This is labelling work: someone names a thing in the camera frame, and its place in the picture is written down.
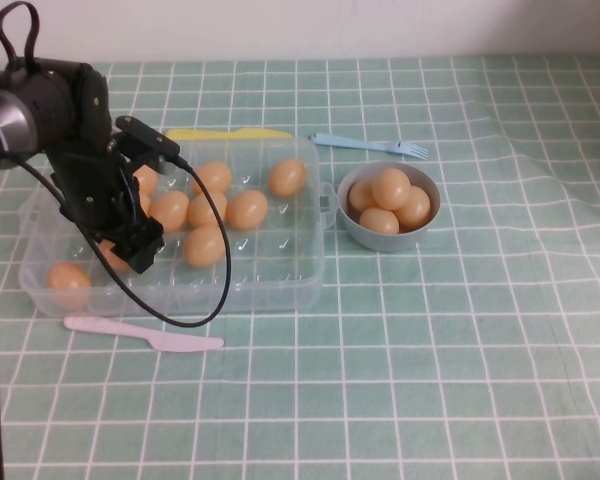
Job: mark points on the yellow plastic knife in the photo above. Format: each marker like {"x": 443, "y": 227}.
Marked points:
{"x": 215, "y": 134}

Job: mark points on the blue plastic fork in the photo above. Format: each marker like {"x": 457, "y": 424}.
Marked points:
{"x": 350, "y": 144}

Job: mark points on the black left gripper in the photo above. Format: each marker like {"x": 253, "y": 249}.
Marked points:
{"x": 92, "y": 185}

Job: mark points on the grey-blue round bowl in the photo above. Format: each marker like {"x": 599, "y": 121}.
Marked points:
{"x": 380, "y": 242}

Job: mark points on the green checked tablecloth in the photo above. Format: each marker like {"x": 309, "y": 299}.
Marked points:
{"x": 430, "y": 350}

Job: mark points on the beige plastic egg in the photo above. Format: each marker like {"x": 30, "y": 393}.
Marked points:
{"x": 417, "y": 207}
{"x": 172, "y": 210}
{"x": 360, "y": 196}
{"x": 391, "y": 189}
{"x": 68, "y": 282}
{"x": 204, "y": 246}
{"x": 378, "y": 221}
{"x": 144, "y": 204}
{"x": 202, "y": 210}
{"x": 215, "y": 176}
{"x": 147, "y": 181}
{"x": 114, "y": 260}
{"x": 247, "y": 210}
{"x": 287, "y": 177}

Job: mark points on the transparent plastic egg box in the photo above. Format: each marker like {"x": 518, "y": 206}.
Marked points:
{"x": 280, "y": 270}

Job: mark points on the pink plastic knife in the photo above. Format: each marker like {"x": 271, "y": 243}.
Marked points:
{"x": 130, "y": 331}

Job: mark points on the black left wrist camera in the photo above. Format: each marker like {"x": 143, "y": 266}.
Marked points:
{"x": 145, "y": 136}

